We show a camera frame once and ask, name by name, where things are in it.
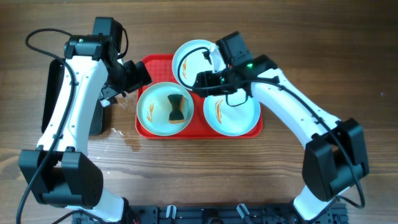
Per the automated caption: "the light blue plate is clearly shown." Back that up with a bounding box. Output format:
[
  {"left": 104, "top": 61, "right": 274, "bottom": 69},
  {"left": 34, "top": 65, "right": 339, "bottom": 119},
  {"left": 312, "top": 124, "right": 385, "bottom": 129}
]
[
  {"left": 136, "top": 82, "right": 194, "bottom": 136},
  {"left": 172, "top": 40, "right": 226, "bottom": 91},
  {"left": 203, "top": 90, "right": 261, "bottom": 137}
]

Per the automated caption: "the green orange sponge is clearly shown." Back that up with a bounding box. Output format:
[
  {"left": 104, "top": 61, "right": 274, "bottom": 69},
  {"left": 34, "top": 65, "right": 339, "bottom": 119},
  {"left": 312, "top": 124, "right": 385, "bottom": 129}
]
[{"left": 167, "top": 94, "right": 185, "bottom": 124}]

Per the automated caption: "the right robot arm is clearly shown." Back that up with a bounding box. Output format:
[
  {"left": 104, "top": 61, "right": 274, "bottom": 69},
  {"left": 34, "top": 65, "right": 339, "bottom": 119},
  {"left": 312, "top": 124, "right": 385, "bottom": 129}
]
[{"left": 187, "top": 31, "right": 369, "bottom": 223}]

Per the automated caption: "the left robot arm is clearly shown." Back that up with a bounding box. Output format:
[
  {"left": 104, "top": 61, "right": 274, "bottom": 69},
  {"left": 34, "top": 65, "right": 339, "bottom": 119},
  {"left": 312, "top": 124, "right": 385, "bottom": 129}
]
[{"left": 19, "top": 17, "right": 152, "bottom": 223}]

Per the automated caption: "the red plastic tray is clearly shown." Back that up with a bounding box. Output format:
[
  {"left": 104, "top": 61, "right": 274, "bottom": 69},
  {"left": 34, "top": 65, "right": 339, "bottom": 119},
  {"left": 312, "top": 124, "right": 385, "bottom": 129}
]
[{"left": 136, "top": 54, "right": 263, "bottom": 139}]

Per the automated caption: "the black water tray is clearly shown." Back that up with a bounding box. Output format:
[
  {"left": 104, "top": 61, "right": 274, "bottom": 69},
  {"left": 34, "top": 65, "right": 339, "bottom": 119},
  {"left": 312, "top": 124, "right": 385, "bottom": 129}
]
[{"left": 41, "top": 59, "right": 104, "bottom": 136}]

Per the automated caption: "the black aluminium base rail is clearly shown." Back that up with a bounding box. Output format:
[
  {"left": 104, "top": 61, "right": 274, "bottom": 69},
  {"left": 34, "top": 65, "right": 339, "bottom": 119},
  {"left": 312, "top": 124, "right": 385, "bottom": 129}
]
[{"left": 72, "top": 203, "right": 348, "bottom": 224}]

